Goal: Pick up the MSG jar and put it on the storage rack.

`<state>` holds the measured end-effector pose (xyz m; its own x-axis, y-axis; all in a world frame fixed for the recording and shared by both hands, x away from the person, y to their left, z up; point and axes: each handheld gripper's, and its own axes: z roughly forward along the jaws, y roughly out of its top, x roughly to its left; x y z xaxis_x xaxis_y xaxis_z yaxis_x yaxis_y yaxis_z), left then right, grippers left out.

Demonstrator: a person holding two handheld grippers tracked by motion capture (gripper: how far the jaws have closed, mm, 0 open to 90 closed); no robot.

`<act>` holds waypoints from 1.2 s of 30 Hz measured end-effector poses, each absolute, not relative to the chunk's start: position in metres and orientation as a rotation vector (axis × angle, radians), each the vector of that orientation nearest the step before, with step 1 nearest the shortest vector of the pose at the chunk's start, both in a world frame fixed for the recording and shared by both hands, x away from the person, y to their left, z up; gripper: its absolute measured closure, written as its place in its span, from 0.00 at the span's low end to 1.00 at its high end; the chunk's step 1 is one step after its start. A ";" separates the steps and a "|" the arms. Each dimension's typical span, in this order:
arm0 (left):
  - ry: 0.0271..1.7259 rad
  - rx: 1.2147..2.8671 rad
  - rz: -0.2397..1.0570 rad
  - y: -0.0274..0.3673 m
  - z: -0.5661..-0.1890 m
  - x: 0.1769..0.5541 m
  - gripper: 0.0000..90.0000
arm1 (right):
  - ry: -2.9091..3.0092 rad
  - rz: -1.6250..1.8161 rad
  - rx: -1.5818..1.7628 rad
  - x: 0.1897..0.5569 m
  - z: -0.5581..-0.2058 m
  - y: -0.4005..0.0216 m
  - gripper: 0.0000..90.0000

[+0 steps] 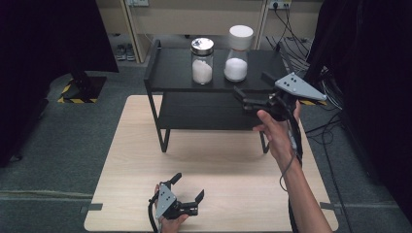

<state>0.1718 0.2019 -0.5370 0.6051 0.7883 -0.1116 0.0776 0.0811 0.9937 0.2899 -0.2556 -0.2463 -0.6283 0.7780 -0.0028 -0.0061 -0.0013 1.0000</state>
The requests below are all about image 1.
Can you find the black two-tier shelf rack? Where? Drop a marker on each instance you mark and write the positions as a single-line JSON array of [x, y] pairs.
[[181, 69]]

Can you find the grey shoe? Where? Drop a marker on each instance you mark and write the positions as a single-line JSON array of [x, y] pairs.
[[120, 52], [130, 52]]

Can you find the glass jar with metal lid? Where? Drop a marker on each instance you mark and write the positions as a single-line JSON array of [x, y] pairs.
[[202, 61]]

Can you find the person's right hand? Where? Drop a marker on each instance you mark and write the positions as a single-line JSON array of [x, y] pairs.
[[279, 136]]

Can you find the person's left hand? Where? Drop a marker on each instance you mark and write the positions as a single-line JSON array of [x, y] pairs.
[[171, 225]]

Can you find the black stand base striped tape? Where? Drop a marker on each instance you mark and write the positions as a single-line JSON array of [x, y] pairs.
[[312, 103], [85, 87]]

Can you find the white power strip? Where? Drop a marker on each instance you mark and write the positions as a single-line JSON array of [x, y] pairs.
[[280, 4], [138, 2]]

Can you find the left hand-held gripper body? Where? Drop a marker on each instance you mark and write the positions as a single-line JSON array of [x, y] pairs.
[[165, 200]]

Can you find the grey tape strip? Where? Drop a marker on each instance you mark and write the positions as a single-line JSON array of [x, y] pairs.
[[92, 207], [329, 206]]

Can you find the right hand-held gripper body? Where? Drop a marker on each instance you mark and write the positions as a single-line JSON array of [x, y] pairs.
[[299, 86]]

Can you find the dark curtain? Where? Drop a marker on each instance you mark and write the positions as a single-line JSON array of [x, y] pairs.
[[372, 81], [39, 64]]

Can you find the glass jar with white lid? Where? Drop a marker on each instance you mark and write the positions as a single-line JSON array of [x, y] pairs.
[[237, 55]]

